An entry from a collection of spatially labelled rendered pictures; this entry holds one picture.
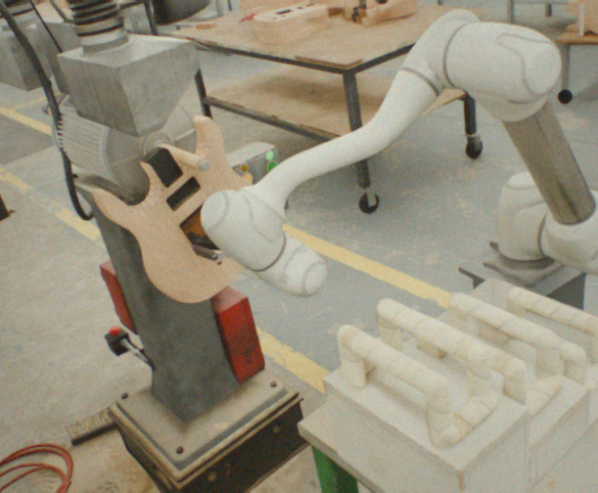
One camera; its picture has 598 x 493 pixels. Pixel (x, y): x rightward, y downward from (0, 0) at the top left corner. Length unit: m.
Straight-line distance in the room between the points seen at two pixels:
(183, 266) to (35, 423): 1.56
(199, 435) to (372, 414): 1.29
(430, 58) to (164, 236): 0.71
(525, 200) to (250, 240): 0.85
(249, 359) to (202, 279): 0.67
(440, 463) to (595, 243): 0.91
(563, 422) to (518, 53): 0.64
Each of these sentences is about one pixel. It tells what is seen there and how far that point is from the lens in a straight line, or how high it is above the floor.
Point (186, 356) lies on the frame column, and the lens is 2.17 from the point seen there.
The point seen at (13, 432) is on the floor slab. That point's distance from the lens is 3.07.
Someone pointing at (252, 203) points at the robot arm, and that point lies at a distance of 1.24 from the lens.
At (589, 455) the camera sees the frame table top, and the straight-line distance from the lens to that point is 1.18.
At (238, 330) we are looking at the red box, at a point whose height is 0.52.
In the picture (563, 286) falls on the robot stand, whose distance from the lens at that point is 1.94.
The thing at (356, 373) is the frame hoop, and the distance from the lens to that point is 1.01.
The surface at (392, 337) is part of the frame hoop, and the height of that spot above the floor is 1.15.
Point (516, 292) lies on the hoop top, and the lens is 1.29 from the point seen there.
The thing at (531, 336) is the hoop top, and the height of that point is 1.12.
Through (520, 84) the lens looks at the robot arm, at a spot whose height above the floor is 1.38.
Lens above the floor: 1.80
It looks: 30 degrees down
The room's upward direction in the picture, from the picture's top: 12 degrees counter-clockwise
